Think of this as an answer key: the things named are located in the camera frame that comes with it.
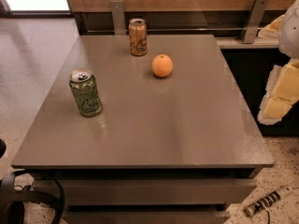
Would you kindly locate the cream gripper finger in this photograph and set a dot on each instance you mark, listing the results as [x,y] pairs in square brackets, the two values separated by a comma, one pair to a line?
[271,30]
[282,92]

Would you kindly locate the green soda can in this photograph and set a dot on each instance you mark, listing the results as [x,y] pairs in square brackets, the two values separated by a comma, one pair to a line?
[84,89]

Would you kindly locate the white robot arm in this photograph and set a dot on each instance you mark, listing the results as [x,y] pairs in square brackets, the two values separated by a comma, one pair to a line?
[288,36]

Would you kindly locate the orange soda can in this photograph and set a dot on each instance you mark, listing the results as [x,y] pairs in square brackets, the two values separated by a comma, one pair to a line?
[138,37]

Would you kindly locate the orange fruit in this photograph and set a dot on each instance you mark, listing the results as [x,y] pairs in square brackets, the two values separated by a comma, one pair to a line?
[162,65]

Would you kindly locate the grey drawer cabinet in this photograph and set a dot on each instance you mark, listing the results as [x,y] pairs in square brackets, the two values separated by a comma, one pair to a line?
[163,150]

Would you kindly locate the black round object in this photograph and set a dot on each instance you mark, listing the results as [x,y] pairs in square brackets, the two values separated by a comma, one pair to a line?
[3,148]

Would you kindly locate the right metal bracket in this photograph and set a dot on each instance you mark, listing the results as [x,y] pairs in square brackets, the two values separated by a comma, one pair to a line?
[254,19]

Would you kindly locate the metal bracket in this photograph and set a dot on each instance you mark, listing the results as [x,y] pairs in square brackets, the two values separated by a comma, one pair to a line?
[118,17]
[254,19]

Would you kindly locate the left metal bracket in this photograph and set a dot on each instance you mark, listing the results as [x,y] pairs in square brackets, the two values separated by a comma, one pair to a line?
[118,17]

